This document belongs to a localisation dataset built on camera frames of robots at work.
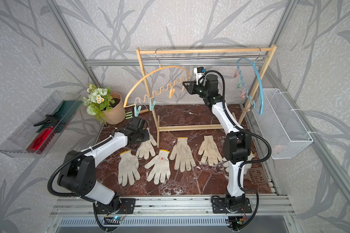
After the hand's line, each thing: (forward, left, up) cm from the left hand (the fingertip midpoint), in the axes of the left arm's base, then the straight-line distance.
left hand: (147, 136), depth 91 cm
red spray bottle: (-21, +34, +26) cm, 48 cm away
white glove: (-7, 0, -2) cm, 7 cm away
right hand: (+19, -23, +27) cm, 41 cm away
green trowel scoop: (-2, +37, +23) cm, 44 cm away
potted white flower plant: (+12, +23, +15) cm, 30 cm away
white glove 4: (-7, -41, -8) cm, 42 cm away
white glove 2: (-16, +11, -9) cm, 21 cm away
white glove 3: (-9, -23, -7) cm, 26 cm away
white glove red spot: (-17, -10, -8) cm, 22 cm away
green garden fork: (+26, +20, -10) cm, 34 cm away
